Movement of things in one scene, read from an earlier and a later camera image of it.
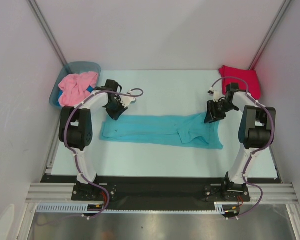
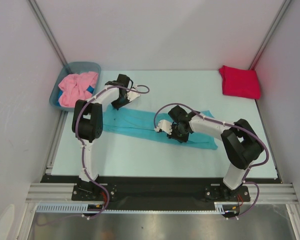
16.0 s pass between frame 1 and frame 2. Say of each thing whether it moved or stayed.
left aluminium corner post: stayed
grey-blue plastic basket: stayed
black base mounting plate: stayed
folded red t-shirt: stayed
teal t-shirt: moved
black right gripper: moved
